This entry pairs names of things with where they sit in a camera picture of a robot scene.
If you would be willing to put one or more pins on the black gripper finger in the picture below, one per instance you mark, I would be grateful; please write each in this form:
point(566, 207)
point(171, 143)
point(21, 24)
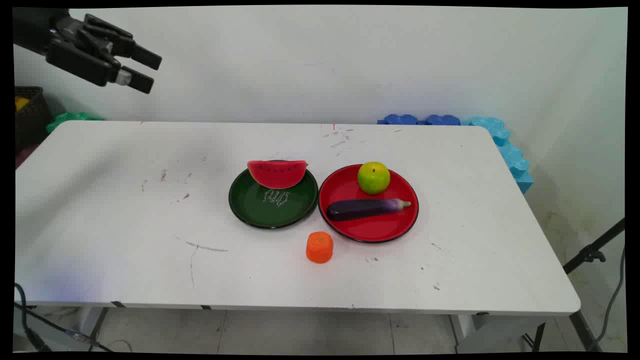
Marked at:
point(90, 65)
point(122, 45)

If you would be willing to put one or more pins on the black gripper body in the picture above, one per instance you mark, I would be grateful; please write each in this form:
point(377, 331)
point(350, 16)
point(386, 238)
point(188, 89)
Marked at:
point(31, 29)

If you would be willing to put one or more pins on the purple toy eggplant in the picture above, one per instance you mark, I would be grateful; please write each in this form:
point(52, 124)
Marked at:
point(360, 209)

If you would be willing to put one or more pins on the green foam mat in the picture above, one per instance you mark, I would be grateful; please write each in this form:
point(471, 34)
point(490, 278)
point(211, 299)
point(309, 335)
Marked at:
point(70, 120)

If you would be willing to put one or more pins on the yellow toy fruit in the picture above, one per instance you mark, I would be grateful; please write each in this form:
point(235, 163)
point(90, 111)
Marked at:
point(21, 103)

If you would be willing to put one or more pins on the black woven basket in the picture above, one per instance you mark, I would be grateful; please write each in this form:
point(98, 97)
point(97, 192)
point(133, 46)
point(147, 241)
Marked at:
point(32, 122)

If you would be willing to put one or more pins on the toy watermelon slice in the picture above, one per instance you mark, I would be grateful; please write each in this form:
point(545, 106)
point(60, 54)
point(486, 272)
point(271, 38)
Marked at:
point(276, 174)

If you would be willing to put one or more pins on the dark green plate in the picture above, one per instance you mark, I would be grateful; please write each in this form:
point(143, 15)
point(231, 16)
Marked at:
point(272, 207)

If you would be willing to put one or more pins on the white table leg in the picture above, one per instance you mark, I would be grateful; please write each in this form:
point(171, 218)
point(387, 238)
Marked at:
point(92, 322)
point(465, 327)

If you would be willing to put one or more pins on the orange toy carrot piece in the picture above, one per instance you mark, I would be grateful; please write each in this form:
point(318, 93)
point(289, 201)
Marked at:
point(319, 248)

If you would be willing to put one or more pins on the green yellow toy apple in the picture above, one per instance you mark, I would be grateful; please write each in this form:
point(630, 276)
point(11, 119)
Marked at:
point(373, 178)

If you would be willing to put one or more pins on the dark blue foam mat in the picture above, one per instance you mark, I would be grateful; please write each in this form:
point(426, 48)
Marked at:
point(442, 120)
point(400, 119)

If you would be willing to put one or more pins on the red plate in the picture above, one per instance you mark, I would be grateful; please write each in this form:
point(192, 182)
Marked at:
point(370, 227)

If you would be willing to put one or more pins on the light blue foam mat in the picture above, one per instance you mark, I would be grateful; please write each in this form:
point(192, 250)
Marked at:
point(512, 155)

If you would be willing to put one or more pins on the black tripod stand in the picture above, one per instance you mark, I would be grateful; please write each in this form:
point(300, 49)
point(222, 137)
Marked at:
point(592, 254)

